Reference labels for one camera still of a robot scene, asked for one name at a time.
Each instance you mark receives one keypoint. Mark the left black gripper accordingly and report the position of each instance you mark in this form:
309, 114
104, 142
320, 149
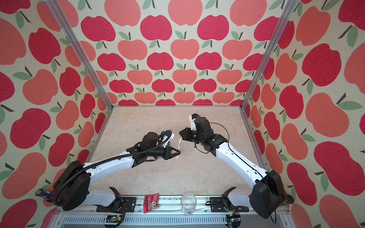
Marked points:
168, 151

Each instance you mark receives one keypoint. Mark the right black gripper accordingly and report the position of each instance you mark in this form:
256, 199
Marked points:
185, 135

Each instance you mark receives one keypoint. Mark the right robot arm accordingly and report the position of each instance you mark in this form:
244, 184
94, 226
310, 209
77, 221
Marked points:
267, 188

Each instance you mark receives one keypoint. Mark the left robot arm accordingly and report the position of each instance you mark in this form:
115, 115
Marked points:
74, 186

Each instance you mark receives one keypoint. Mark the clear plastic cup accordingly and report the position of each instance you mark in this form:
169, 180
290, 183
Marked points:
188, 203

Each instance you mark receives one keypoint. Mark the pink snack packet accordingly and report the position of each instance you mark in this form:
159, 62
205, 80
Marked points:
150, 202

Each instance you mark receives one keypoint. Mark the purple bottle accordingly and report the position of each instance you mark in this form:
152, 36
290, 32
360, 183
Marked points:
48, 195

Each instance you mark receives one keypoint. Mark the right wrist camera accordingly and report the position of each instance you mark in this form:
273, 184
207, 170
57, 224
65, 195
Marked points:
192, 119

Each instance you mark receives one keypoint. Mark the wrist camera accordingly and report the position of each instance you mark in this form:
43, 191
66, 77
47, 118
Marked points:
166, 137
192, 119

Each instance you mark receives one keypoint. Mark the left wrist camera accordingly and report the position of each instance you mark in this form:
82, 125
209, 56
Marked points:
166, 137

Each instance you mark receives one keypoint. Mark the aluminium front rail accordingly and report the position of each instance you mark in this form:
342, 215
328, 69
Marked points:
170, 215

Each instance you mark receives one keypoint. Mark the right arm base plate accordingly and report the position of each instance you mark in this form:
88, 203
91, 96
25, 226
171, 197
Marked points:
223, 204

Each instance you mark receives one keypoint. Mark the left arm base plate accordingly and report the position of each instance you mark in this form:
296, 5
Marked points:
120, 205

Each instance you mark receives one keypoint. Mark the right aluminium corner post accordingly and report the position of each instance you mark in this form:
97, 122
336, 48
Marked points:
272, 44

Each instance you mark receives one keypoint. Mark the aluminium corner post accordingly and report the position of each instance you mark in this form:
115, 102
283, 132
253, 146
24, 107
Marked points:
272, 44
61, 18

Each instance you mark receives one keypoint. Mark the left aluminium corner post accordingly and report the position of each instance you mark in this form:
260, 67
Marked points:
61, 18

